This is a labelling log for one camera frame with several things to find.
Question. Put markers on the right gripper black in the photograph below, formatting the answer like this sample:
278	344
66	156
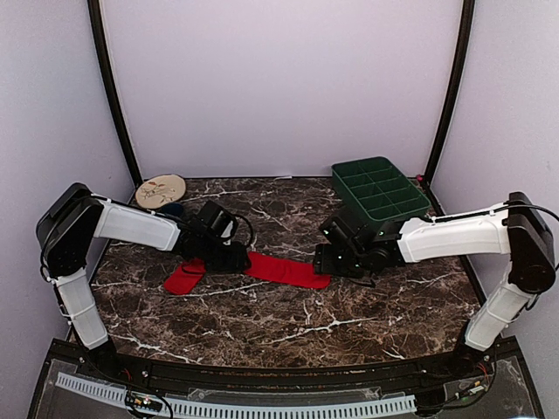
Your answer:
324	263

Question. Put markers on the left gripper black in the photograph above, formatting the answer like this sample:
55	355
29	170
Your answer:
236	260

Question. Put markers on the red santa sock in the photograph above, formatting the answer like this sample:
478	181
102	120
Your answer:
285	271

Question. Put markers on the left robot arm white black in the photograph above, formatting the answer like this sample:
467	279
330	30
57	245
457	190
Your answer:
66	230

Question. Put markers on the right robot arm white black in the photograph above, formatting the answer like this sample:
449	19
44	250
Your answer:
515	231

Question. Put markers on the green compartment tray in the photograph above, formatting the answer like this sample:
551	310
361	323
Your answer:
376	191

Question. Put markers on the dark blue cup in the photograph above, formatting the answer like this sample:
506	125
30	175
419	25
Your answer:
172	209

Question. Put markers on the beige floral plate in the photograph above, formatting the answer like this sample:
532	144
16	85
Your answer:
160	190

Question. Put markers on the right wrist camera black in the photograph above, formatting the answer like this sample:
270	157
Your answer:
347	230

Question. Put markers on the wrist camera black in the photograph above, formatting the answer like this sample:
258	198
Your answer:
217	221
347	230

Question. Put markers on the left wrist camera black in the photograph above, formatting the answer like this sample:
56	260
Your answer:
217	221

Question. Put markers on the white slotted cable duct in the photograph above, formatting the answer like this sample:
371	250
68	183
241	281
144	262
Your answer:
216	404

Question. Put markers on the black front rail base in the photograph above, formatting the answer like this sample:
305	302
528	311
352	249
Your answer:
500	386

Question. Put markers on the right black frame post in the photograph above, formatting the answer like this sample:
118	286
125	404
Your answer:
452	91

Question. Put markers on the black frame post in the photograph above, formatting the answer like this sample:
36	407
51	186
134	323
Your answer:
452	91
110	87

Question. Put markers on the left black frame post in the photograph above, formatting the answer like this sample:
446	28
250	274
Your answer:
110	87

